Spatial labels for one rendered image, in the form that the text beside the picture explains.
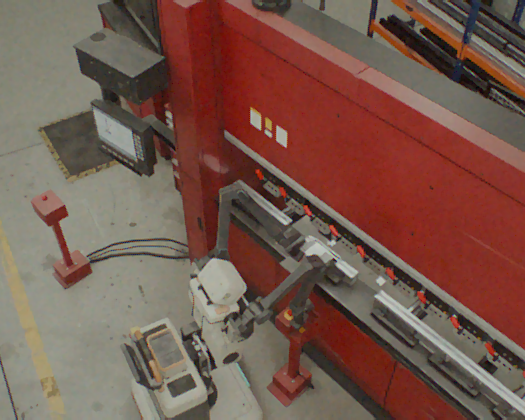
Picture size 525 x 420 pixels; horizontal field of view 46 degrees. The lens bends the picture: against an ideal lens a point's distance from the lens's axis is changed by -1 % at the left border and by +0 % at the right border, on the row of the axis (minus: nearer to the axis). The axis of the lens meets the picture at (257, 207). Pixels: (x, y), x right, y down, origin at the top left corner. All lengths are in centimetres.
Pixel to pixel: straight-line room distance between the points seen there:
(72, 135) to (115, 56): 271
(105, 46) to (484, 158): 217
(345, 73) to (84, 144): 371
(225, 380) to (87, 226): 198
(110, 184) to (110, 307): 131
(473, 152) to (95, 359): 302
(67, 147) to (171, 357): 314
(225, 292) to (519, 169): 148
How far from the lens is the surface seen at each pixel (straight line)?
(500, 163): 254
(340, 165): 318
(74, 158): 599
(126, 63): 355
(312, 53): 295
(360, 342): 381
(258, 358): 447
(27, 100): 686
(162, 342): 351
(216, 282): 314
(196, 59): 347
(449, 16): 512
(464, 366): 350
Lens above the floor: 388
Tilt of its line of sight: 47 degrees down
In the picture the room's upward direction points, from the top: straight up
